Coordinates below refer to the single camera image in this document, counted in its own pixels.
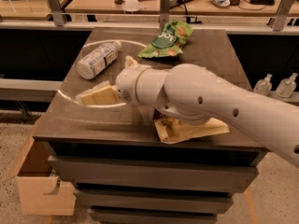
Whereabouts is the clear sanitizer bottle left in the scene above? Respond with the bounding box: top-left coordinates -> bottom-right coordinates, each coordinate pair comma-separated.
253,74 -> 272,96

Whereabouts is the metal rail bracket left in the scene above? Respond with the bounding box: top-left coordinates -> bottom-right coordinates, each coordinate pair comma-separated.
47,0 -> 66,26

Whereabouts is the grey drawer cabinet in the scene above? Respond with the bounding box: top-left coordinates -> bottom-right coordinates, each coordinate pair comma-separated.
34,28 -> 267,224

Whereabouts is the blue plastic bottle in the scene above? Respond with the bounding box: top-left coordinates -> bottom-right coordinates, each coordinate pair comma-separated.
76,41 -> 121,79

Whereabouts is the brown sea salt chip bag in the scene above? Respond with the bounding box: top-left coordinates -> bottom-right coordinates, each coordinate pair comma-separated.
153,111 -> 230,145

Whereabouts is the clear sanitizer bottle right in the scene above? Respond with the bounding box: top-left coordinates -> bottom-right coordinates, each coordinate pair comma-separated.
276,73 -> 298,98

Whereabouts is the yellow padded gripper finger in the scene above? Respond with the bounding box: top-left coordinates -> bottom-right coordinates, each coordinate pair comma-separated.
125,56 -> 138,67
76,81 -> 119,106

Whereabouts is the open wooden drawer box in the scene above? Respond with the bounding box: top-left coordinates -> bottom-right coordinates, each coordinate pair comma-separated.
5,119 -> 76,216

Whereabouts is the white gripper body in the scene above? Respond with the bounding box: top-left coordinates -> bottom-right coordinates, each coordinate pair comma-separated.
116,64 -> 150,105

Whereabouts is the metal rail bracket middle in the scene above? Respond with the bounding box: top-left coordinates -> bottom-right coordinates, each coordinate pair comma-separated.
159,0 -> 170,28

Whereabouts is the metal rail bracket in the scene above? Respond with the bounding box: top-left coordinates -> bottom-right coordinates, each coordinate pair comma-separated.
47,0 -> 66,26
269,0 -> 295,32
159,0 -> 170,28

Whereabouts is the clear plastic lid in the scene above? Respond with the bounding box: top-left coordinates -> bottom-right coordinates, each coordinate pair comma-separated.
121,0 -> 143,13

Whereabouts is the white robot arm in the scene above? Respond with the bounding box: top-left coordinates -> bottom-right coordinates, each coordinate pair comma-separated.
76,56 -> 299,166

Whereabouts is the green rice chip bag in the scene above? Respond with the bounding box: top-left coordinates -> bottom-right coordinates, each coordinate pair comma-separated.
138,21 -> 193,58

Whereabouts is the metal rail bracket right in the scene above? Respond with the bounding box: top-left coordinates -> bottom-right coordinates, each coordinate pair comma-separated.
269,0 -> 295,32

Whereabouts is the clear sanitizer bottle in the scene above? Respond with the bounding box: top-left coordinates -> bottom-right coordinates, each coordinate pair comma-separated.
276,73 -> 298,98
253,74 -> 272,96

